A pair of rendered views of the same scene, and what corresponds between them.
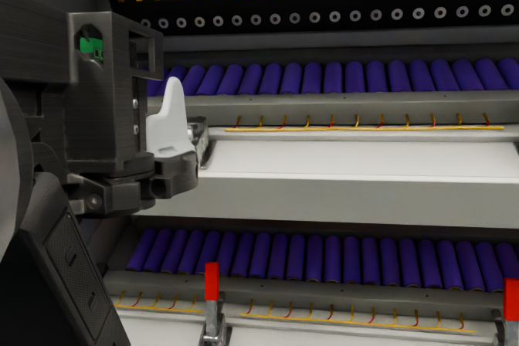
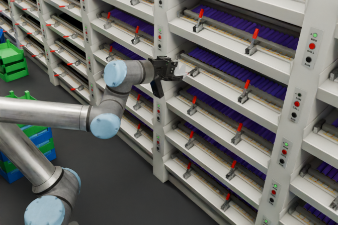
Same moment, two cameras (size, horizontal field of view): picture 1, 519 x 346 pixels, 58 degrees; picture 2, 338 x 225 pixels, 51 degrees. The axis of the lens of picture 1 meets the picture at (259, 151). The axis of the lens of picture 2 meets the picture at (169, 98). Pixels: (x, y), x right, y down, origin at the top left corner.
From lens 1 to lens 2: 1.18 m
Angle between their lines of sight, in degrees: 36
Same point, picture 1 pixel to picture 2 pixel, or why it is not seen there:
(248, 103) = (208, 68)
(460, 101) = (240, 84)
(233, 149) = (201, 76)
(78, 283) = (158, 85)
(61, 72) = (163, 66)
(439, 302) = (234, 124)
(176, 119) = (182, 70)
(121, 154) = (166, 75)
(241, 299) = (201, 107)
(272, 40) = not seen: hidden behind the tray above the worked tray
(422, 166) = (224, 92)
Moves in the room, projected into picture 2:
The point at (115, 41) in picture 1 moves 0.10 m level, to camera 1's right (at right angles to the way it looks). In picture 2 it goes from (168, 64) to (189, 73)
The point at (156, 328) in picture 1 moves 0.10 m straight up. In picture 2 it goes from (184, 105) to (185, 86)
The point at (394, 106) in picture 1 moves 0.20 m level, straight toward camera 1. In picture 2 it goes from (230, 80) to (190, 93)
